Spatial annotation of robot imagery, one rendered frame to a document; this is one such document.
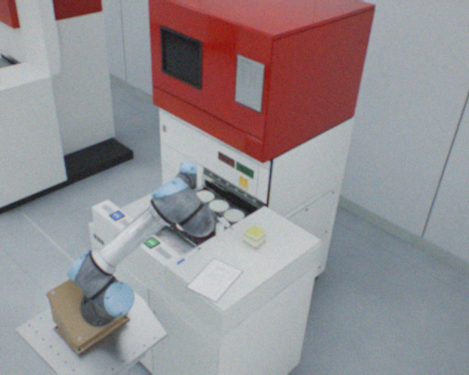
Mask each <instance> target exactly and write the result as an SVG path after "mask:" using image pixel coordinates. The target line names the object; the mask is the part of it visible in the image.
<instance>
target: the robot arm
mask: <svg viewBox="0 0 469 375"><path fill-rule="evenodd" d="M152 197H153V198H152V199H151V200H150V206H149V207H148V208H147V209H146V210H145V211H143V212H142V213H141V214H140V215H139V216H137V217H136V218H135V219H134V220H133V221H132V222H131V223H130V224H128V225H127V226H126V227H125V228H123V229H122V230H121V231H120V232H118V233H117V234H116V235H115V236H114V237H113V238H112V239H111V240H110V241H108V242H107V243H106V244H105V245H103V246H102V247H101V248H93V249H92V250H91V251H90V249H86V250H85V251H84V252H83V253H82V254H81V256H79V257H78V258H77V260H76V261H75V262H74V263H73V264H72V265H71V267H70V268H69V269H68V271H67V275H68V276H69V278H70V279H71V280H72V282H73V283H75V284H76V285H77V286H78V287H79V288H80V289H81V290H82V291H83V293H84V294H85V295H84V296H83V298H82V300H81V302H80V311H81V314H82V316H83V318H84V319H85V320H86V321H87V322H88V323H89V324H91V325H94V326H104V325H107V324H110V323H111V322H112V321H114V320H115V318H116V317H120V316H123V315H124V314H126V313H128V312H129V311H130V310H131V309H132V307H133V304H134V301H135V295H134V291H133V289H132V287H131V286H130V285H129V284H127V283H124V282H121V281H119V280H118V279H117V278H116V277H115V276H114V275H113V274H114V273H115V271H116V266H117V265H118V264H119V263H120V262H121V261H122V260H124V259H125V258H126V257H127V256H129V255H130V254H131V253H132V252H134V251H135V250H136V249H137V248H138V247H139V246H140V245H142V244H143V243H144V242H145V241H146V240H148V239H149V238H150V237H152V236H153V235H154V234H155V233H156V232H157V231H158V230H159V229H161V228H162V227H163V226H164V225H172V224H174V223H175V222H176V223H177V224H178V225H179V226H180V227H181V228H182V229H183V230H184V231H185V232H187V233H189V234H190V235H193V236H195V237H204V236H206V235H208V234H210V233H211V231H212V230H213V227H214V219H213V216H212V215H211V211H210V210H209V209H208V206H206V205H205V204H204V203H203V201H202V200H201V199H200V198H199V197H198V196H197V165H196V164H195V163H193V162H192V161H184V162H182V163H181V164H180V168H179V173H178V174H177V175H176V177H175V178H174V179H171V180H170V181H168V182H166V183H165V184H163V185H162V186H161V187H159V188H158V189H156V190H155V191H154V192H152Z"/></svg>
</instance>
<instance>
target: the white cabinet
mask: <svg viewBox="0 0 469 375"><path fill-rule="evenodd" d="M89 233H90V238H91V244H92V249H93V248H101V247H102V246H103V245H105V244H106V243H107V242H108V241H107V240H106V239H104V238H103V237H102V236H101V235H100V234H99V233H98V232H96V231H95V230H94V229H93V228H92V227H91V226H89ZM316 267H317V264H316V265H315V266H313V267H312V268H311V269H309V270H308V271H306V272H305V273H304V274H303V275H302V276H300V277H299V278H297V279H296V280H295V281H293V282H292V283H291V284H290V285H289V286H287V287H286V288H284V289H283V290H282V291H280V292H279V293H278V294H277V295H275V296H274V297H273V298H271V299H270V300H269V301H268V302H266V303H265V304H264V305H262V306H261V307H259V308H258V309H257V310H256V311H254V312H253V313H252V314H251V315H249V316H248V317H247V318H245V319H244V320H242V322H240V323H239V324H237V325H236V326H235V327H233V328H232V329H231V330H230V331H229V332H227V333H226V334H225V335H223V336H221V335H220V334H219V333H218V332H217V331H216V330H214V329H213V328H212V327H211V326H209V325H208V324H207V323H206V322H204V321H203V320H202V319H201V318H200V317H199V316H198V315H197V314H195V313H194V312H193V311H192V310H190V309H189V308H188V307H187V306H185V305H184V304H183V303H182V302H181V301H180V300H179V299H178V298H176V297H175V296H174V295H173V294H171V293H170V292H169V291H168V290H165V289H164V288H163V287H161V286H160V285H159V284H158V283H157V282H155V281H154V279H152V278H151V277H150V276H149V275H147V274H146V273H145V272H144V271H142V270H141V269H140V268H139V267H137V265H135V264H134V263H133V262H132V261H131V260H130V259H128V258H127V257H126V258H125V259H124V260H122V261H121V262H120V263H119V264H118V265H117V266H116V271H115V273H114V274H113V275H114V276H115V277H116V278H117V279H118V280H119V281H121V282H124V283H127V284H129V285H130V286H131V287H132V289H133V291H134V292H135V293H136V294H137V295H139V296H140V297H141V298H143V299H144V301H145V302H146V304H147V305H148V307H149V308H150V310H151V311H152V312H153V314H154V316H155V317H156V318H157V320H158V321H159V323H160V324H161V325H162V327H163V328H164V330H165V331H166V333H167V336H166V337H165V338H164V339H162V340H161V341H160V342H159V343H157V344H156V345H155V346H153V347H152V348H150V349H149V350H148V351H147V352H146V353H145V357H144V358H142V359H141V360H139V361H140V362H141V363H142V364H143V365H144V366H145V367H146V368H147V369H148V370H149V371H150V372H151V373H152V374H153V375H287V374H288V373H289V372H290V371H291V370H292V369H294V367H295V366H297V364H298V363H299V360H300V355H301V351H302V343H303V339H304V332H305V328H306V323H307V315H308V311H309V307H310V299H311V295H312V291H313V283H314V279H315V274H316Z"/></svg>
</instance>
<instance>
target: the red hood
mask: <svg viewBox="0 0 469 375"><path fill-rule="evenodd" d="M375 6H376V4H372V3H369V2H366V1H360V0H148V8H149V25H150V56H151V73H152V90H153V104H154V105H155V106H157V107H159V108H161V109H163V110H165V111H166V112H169V113H171V114H172V115H174V116H176V117H178V118H180V119H181V120H183V121H185V122H187V123H189V124H190V125H192V126H195V127H196V128H197V129H200V130H202V131H203V132H206V133H207V134H209V135H211V136H213V137H215V138H216V139H218V140H220V141H222V142H223V143H225V144H228V145H229V146H231V147H233V148H235V149H236V150H239V151H241V152H242V153H244V154H246V155H248V156H249V157H251V158H253V159H255V160H257V161H259V162H260V163H262V164H263V163H265V162H267V161H269V160H270V159H272V158H275V157H276V156H279V155H281V154H282V153H285V152H286V151H288V150H290V149H292V148H294V147H296V146H298V145H300V144H302V143H304V142H305V141H307V140H309V139H311V138H313V137H315V136H317V135H319V134H321V133H323V132H324V131H326V130H328V129H330V128H332V127H334V126H336V125H338V124H340V123H342V122H343V121H346V120H348V119H349V118H352V117H354V114H355V110H356V106H357V99H358V95H359V91H360V84H361V80H362V76H363V69H364V65H365V61H366V54H367V50H368V46H369V39H370V35H371V28H372V24H373V20H374V13H375Z"/></svg>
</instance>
